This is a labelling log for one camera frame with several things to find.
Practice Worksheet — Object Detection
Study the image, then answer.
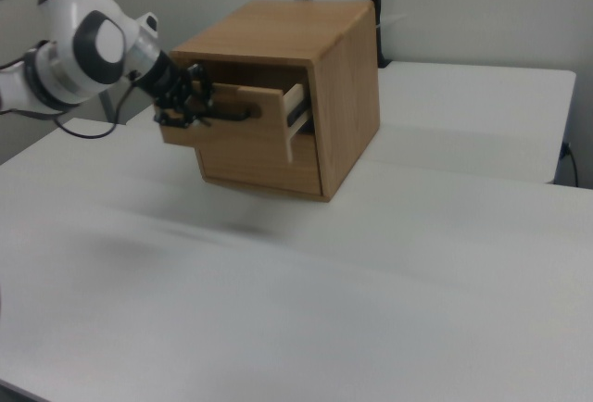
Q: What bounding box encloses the wooden two-drawer cabinet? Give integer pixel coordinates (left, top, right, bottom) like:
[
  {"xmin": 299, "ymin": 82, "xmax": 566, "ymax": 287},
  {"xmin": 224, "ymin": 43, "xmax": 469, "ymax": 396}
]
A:
[{"xmin": 170, "ymin": 0, "xmax": 382, "ymax": 203}]

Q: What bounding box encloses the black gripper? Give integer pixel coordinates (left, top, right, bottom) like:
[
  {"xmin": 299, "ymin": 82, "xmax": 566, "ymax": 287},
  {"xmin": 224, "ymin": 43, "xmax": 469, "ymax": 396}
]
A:
[{"xmin": 138, "ymin": 52, "xmax": 214, "ymax": 129}]

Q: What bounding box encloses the black cable at table edge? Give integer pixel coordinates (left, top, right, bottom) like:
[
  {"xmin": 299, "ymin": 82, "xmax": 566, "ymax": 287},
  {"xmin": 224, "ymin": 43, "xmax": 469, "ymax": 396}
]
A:
[{"xmin": 561, "ymin": 142, "xmax": 581, "ymax": 187}]

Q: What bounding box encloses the wooden drawer with notch handle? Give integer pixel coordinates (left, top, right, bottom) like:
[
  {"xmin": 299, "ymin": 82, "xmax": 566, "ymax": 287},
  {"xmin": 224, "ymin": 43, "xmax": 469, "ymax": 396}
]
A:
[{"xmin": 196, "ymin": 135, "xmax": 324, "ymax": 197}]

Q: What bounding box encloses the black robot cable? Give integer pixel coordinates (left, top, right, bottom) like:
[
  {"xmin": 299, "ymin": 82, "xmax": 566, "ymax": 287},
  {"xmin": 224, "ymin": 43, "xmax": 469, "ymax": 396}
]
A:
[{"xmin": 0, "ymin": 81, "xmax": 140, "ymax": 140}]

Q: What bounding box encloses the wooden drawer with slot handle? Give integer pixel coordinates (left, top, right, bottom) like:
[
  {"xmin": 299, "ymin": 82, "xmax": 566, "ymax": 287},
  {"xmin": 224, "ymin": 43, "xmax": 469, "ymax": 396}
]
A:
[{"xmin": 159, "ymin": 78, "xmax": 317, "ymax": 163}]

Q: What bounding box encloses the black vertical post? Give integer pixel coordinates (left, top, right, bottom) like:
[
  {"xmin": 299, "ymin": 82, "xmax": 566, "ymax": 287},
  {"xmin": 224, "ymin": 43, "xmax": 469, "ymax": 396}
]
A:
[{"xmin": 367, "ymin": 0, "xmax": 391, "ymax": 69}]

